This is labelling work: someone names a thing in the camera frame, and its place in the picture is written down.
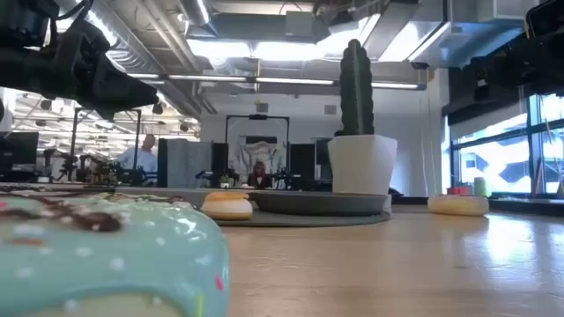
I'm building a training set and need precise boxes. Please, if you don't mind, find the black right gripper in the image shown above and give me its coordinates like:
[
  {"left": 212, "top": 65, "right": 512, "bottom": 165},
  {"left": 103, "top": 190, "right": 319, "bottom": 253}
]
[{"left": 470, "top": 35, "right": 564, "bottom": 92}]

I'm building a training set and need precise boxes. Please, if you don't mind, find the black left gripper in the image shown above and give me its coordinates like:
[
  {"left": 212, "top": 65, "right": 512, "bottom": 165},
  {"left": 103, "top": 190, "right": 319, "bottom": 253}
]
[{"left": 52, "top": 19, "right": 160, "bottom": 121}]

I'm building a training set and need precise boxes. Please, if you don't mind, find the small pale yellow donut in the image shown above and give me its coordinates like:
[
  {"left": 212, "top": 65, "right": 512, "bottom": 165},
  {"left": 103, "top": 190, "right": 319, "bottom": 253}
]
[{"left": 200, "top": 190, "right": 255, "bottom": 221}]

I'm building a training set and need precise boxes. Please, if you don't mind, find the standing person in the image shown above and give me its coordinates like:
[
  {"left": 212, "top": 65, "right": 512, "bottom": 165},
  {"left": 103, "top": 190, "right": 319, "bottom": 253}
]
[{"left": 116, "top": 134, "right": 159, "bottom": 186}]

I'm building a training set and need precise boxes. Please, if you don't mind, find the ceiling tube light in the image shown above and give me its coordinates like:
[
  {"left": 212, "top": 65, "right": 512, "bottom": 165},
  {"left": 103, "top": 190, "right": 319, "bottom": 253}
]
[
  {"left": 167, "top": 74, "right": 249, "bottom": 83},
  {"left": 371, "top": 82, "right": 420, "bottom": 91},
  {"left": 255, "top": 77, "right": 336, "bottom": 86}
]

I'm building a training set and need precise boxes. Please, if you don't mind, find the grey partition panel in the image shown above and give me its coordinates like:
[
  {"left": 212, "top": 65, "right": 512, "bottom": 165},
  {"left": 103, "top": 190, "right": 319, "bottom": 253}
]
[{"left": 157, "top": 138, "right": 213, "bottom": 188}]

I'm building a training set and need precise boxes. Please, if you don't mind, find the grey round plate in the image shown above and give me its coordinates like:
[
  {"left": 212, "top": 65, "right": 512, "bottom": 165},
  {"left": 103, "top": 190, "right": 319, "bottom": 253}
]
[
  {"left": 251, "top": 189, "right": 390, "bottom": 217},
  {"left": 114, "top": 186, "right": 256, "bottom": 209}
]

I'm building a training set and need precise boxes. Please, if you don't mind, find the black computer monitor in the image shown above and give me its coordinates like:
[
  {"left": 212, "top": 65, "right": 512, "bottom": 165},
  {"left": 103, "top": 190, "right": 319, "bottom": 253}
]
[
  {"left": 0, "top": 130, "right": 40, "bottom": 166},
  {"left": 288, "top": 143, "right": 316, "bottom": 181}
]

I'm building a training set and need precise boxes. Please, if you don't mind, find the white hanging cloth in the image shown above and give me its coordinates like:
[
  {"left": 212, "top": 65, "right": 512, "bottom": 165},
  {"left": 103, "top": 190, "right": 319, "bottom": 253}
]
[{"left": 237, "top": 140, "right": 283, "bottom": 177}]

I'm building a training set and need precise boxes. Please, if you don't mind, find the cream iced donut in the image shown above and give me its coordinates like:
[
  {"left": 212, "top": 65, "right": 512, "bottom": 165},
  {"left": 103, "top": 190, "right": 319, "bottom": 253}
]
[{"left": 427, "top": 194, "right": 491, "bottom": 217}]

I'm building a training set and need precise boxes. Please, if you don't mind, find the seated person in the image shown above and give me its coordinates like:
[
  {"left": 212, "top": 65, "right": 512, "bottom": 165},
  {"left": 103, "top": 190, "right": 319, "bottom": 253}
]
[{"left": 247, "top": 160, "right": 273, "bottom": 189}]

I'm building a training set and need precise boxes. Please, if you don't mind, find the mint green swirl donut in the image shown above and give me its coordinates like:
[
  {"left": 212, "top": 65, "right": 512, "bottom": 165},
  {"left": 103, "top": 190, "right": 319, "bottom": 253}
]
[{"left": 0, "top": 191, "right": 231, "bottom": 317}]

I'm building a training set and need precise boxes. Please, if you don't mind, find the green cactus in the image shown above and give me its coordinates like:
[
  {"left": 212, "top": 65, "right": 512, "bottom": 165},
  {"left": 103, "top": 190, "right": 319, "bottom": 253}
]
[{"left": 338, "top": 38, "right": 375, "bottom": 136}]

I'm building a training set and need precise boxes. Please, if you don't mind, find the white angular plant pot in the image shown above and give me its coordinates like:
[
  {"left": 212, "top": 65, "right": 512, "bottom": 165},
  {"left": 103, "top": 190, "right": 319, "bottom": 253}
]
[{"left": 326, "top": 134, "right": 398, "bottom": 196}]

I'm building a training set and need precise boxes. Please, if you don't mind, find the dark grey round mat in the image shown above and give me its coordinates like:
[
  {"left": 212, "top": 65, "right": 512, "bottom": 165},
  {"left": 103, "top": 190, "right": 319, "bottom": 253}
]
[{"left": 211, "top": 209, "right": 392, "bottom": 228}]

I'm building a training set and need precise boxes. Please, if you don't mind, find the black gantry frame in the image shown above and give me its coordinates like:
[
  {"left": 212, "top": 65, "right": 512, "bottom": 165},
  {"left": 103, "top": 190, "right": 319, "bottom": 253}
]
[
  {"left": 224, "top": 114, "right": 291, "bottom": 177},
  {"left": 72, "top": 107, "right": 143, "bottom": 177}
]

